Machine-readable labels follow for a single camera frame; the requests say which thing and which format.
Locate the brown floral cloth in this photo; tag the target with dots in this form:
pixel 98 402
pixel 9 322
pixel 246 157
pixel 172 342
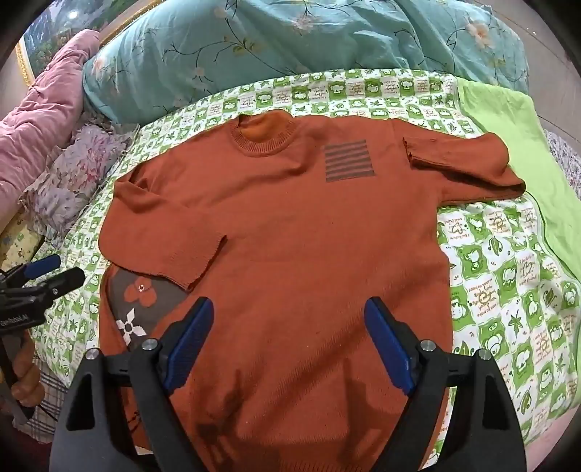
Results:
pixel 140 304

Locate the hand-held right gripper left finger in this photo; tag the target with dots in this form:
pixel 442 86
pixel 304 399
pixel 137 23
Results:
pixel 190 345

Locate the purple floral pillow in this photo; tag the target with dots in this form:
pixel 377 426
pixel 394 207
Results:
pixel 77 168

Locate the person's left hand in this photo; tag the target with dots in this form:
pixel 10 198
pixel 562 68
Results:
pixel 28 376

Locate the plaid cloth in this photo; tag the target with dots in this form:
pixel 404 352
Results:
pixel 47 395

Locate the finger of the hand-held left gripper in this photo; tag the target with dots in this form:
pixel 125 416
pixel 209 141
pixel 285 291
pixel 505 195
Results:
pixel 63 281
pixel 41 265

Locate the gold framed picture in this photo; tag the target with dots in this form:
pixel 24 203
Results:
pixel 27 50

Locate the teal floral quilt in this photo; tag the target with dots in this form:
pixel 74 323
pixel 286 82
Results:
pixel 272 41

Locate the grey floral cloth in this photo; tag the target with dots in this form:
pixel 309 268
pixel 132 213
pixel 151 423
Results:
pixel 565 154

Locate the pink quilt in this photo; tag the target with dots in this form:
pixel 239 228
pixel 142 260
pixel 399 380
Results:
pixel 50 90

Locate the plain green cloth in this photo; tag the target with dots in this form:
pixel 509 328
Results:
pixel 522 136

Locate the yellow floral cloth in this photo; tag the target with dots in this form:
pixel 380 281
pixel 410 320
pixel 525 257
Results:
pixel 13 240

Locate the orange knit sweater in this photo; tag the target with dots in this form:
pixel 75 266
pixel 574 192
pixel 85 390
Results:
pixel 281 254

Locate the green patterned bedsheet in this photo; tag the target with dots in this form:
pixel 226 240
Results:
pixel 499 290

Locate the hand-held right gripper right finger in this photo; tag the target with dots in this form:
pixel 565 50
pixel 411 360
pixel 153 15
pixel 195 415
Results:
pixel 390 345

